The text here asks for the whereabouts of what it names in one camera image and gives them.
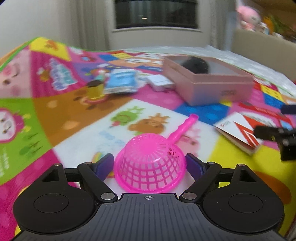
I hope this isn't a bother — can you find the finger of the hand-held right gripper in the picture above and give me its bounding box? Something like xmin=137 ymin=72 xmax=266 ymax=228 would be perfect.
xmin=280 ymin=104 xmax=296 ymax=115
xmin=253 ymin=125 xmax=282 ymax=141

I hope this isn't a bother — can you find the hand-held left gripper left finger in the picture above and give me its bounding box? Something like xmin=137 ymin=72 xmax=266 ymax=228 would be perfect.
xmin=38 ymin=153 xmax=119 ymax=203

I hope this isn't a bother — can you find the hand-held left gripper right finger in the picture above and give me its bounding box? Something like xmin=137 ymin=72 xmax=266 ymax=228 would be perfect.
xmin=179 ymin=153 xmax=260 ymax=203

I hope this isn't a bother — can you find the red and white booklet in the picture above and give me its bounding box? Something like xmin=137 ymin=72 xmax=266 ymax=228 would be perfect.
xmin=213 ymin=112 xmax=263 ymax=156

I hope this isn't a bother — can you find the pink plastic strainer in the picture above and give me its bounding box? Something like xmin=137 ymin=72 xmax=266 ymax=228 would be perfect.
xmin=113 ymin=114 xmax=199 ymax=193

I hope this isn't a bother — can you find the pink cardboard box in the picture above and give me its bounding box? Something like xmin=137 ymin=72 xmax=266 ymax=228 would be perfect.
xmin=162 ymin=56 xmax=255 ymax=106

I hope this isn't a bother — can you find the blue packet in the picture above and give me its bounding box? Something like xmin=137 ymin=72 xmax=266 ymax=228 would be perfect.
xmin=105 ymin=69 xmax=140 ymax=94

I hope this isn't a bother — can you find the white device with plug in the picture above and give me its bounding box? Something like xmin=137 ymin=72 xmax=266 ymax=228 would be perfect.
xmin=145 ymin=75 xmax=175 ymax=92

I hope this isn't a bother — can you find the black plush toy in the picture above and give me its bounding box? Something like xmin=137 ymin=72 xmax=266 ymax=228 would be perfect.
xmin=181 ymin=56 xmax=210 ymax=74

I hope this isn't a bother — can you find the beige padded headboard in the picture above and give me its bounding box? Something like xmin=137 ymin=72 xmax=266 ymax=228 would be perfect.
xmin=232 ymin=29 xmax=296 ymax=81

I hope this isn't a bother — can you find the colourful cartoon play mat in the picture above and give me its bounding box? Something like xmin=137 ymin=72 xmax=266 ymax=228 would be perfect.
xmin=0 ymin=37 xmax=296 ymax=241

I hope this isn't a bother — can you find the small toy bottle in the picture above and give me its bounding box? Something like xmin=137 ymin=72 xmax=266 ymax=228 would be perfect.
xmin=86 ymin=80 xmax=106 ymax=103

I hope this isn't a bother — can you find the yellow plush toy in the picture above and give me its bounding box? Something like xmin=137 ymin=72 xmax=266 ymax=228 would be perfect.
xmin=264 ymin=15 xmax=287 ymax=35

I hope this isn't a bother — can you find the pink plush toy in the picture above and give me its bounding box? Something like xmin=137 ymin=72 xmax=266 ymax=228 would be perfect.
xmin=237 ymin=5 xmax=261 ymax=32

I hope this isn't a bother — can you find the beige curtain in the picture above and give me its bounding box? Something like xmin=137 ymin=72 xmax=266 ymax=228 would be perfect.
xmin=203 ymin=0 xmax=238 ymax=50
xmin=61 ymin=0 xmax=114 ymax=50

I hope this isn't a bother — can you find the dark window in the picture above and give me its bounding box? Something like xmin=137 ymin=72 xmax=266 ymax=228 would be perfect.
xmin=113 ymin=0 xmax=200 ymax=30

